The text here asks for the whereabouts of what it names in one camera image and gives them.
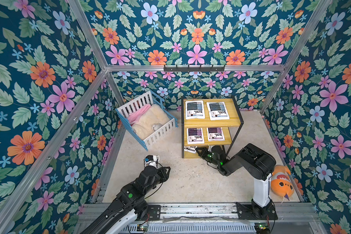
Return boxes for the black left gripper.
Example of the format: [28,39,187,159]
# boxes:
[142,166,172,195]

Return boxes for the yellow label coffee bag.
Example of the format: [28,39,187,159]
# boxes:
[184,146,197,154]

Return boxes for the purple label coffee bag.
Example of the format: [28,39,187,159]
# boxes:
[207,127,225,141]
[187,128,205,144]

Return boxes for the grey label coffee bag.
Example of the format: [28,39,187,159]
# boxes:
[185,100,205,120]
[207,102,230,121]

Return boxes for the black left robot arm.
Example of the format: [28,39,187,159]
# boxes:
[82,165,171,234]

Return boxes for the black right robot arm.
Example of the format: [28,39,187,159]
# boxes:
[196,143,276,219]

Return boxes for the yellow wooden three-tier shelf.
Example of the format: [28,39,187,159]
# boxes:
[182,98,244,159]

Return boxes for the cream fluffy blanket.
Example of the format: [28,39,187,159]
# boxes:
[132,104,170,140]

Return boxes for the white and blue toy crib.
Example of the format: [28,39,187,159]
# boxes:
[116,91,178,150]

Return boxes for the pink blanket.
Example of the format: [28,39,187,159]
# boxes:
[127,104,151,125]

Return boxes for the orange plush fish toy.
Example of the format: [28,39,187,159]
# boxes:
[271,165,294,200]

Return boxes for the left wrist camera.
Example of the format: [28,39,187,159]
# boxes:
[143,155,160,169]

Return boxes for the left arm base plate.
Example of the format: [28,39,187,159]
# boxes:
[137,205,161,222]

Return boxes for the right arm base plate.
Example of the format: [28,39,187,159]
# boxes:
[236,201,278,220]

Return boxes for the white perforated cable tray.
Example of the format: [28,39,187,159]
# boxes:
[120,223,256,234]

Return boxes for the black wall hook rail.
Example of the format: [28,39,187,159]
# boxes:
[163,65,225,73]

